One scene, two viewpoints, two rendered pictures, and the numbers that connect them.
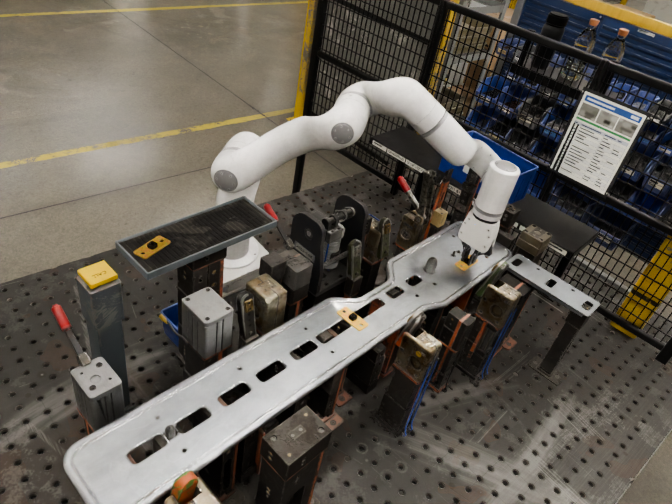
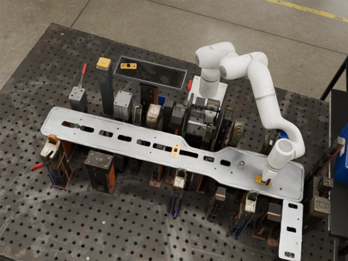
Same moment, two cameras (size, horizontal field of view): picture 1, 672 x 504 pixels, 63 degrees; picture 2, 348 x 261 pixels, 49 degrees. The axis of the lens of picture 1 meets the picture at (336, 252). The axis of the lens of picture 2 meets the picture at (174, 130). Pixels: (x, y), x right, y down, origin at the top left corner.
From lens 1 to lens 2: 127 cm
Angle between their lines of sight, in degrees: 43
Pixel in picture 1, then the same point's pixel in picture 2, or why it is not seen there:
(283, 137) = (219, 56)
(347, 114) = (228, 64)
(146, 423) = (76, 118)
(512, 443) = not seen: outside the picture
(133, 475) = (57, 127)
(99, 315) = (99, 76)
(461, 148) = (264, 118)
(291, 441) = (94, 159)
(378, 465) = (148, 211)
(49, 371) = not seen: hidden behind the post
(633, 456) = not seen: outside the picture
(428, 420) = (187, 221)
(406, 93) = (252, 72)
